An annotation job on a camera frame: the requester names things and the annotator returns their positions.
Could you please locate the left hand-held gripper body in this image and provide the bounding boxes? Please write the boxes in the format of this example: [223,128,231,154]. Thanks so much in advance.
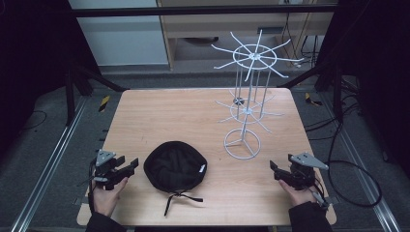
[91,149,131,191]

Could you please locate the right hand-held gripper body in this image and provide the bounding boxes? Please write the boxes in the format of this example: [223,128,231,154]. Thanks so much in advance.
[279,152,330,191]

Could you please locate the black beret hat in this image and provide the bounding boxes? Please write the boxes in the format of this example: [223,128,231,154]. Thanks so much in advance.
[143,140,209,218]

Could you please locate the white wire hat rack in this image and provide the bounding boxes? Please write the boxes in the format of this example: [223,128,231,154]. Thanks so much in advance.
[211,29,306,161]

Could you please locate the person's right hand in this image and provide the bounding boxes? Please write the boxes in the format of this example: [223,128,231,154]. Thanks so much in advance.
[278,178,319,208]

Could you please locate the person's left hand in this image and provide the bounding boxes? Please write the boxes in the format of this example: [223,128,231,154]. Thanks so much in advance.
[91,176,130,218]

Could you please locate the yellow black striped marker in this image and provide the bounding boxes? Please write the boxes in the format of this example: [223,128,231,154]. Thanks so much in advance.
[98,95,111,113]
[304,92,324,107]

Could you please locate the black metal stand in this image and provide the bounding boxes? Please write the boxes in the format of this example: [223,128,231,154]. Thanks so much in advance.
[63,62,131,128]
[276,59,345,124]

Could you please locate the white cabinet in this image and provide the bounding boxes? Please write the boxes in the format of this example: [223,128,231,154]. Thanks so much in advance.
[67,0,170,68]

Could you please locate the wooden shelf unit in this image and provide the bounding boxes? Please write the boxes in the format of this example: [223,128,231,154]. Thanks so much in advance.
[156,0,339,72]

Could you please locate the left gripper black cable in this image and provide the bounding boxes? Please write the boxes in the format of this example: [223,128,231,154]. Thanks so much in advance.
[76,157,100,215]

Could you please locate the right gripper cable with plug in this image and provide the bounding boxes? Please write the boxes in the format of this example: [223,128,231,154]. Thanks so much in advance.
[307,180,332,210]

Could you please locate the metal floor rail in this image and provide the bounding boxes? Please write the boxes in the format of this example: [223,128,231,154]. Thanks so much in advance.
[318,92,402,232]
[9,96,89,232]

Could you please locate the long black looped cable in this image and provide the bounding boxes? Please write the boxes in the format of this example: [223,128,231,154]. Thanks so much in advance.
[304,93,384,209]

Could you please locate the thin black floor cable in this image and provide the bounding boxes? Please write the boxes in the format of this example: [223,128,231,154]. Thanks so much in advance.
[18,109,48,132]

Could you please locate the hanging background cables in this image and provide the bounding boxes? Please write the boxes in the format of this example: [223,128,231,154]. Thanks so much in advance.
[279,12,322,70]

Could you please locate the black horizontal frame bar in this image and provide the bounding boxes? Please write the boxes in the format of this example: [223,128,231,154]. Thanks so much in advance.
[68,4,338,18]

